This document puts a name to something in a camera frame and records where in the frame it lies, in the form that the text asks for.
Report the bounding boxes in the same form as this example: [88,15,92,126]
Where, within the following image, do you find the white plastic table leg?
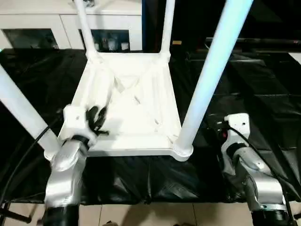
[74,0,103,64]
[159,0,176,60]
[172,0,255,154]
[0,64,61,159]

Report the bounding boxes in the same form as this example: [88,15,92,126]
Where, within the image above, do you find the black glossy mat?
[0,48,301,205]

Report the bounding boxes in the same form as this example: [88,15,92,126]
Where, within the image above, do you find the black horizontal bar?
[205,37,301,47]

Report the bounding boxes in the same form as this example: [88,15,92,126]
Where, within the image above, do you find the white glass-door cabinet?
[0,0,143,52]

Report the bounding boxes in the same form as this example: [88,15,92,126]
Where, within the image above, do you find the black backdrop cloth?
[141,0,301,54]

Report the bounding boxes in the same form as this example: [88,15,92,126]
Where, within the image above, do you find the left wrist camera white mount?
[62,105,100,146]

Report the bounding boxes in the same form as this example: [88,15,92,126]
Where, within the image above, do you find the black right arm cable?
[216,121,295,222]

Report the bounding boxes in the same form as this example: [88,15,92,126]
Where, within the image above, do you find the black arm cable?
[216,121,295,222]
[0,113,64,203]

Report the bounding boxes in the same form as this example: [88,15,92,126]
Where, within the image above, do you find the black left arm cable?
[0,113,64,203]

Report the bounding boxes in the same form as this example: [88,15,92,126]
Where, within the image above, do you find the black metal table frame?
[0,202,33,225]

